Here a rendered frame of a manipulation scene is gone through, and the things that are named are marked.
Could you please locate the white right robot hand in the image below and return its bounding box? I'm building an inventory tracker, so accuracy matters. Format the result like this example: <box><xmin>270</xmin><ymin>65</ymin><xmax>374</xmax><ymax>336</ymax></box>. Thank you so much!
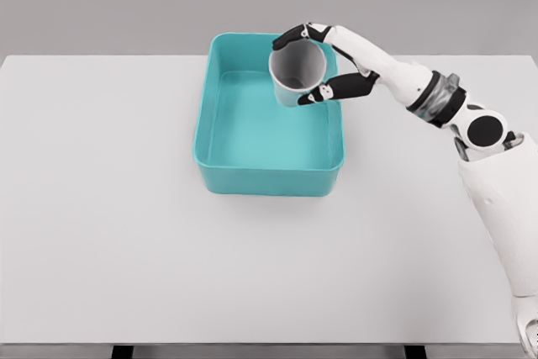
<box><xmin>272</xmin><ymin>21</ymin><xmax>405</xmax><ymax>106</ymax></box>

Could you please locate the white paper cup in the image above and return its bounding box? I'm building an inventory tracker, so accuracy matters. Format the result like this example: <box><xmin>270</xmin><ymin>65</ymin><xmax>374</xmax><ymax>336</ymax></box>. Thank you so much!
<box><xmin>268</xmin><ymin>40</ymin><xmax>328</xmax><ymax>108</ymax></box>

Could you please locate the teal plastic basket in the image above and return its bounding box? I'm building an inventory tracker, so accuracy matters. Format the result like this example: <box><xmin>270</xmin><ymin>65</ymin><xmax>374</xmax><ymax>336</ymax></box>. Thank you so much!
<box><xmin>193</xmin><ymin>31</ymin><xmax>346</xmax><ymax>198</ymax></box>

